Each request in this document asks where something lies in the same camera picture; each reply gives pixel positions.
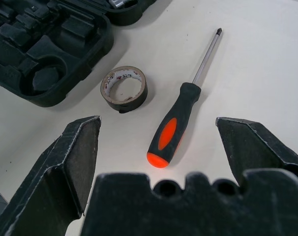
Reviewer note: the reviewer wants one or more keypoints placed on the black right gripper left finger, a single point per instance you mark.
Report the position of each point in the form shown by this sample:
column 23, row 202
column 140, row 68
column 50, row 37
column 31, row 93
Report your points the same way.
column 53, row 177

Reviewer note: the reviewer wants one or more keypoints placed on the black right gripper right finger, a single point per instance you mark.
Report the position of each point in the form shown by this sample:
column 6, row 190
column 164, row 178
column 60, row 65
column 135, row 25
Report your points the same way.
column 257, row 147

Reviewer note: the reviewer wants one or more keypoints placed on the black orange Phillips screwdriver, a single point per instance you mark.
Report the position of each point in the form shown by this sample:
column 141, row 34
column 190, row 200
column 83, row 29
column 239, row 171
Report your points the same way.
column 173, row 123

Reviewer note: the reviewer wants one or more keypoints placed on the black tape roll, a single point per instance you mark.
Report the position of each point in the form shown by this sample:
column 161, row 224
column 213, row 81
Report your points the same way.
column 139, row 98

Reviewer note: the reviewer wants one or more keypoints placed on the black tool case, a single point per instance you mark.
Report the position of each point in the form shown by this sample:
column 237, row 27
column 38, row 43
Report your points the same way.
column 65, row 49

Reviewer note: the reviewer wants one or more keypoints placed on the silver claw hammer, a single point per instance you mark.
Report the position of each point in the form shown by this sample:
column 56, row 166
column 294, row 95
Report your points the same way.
column 116, row 3

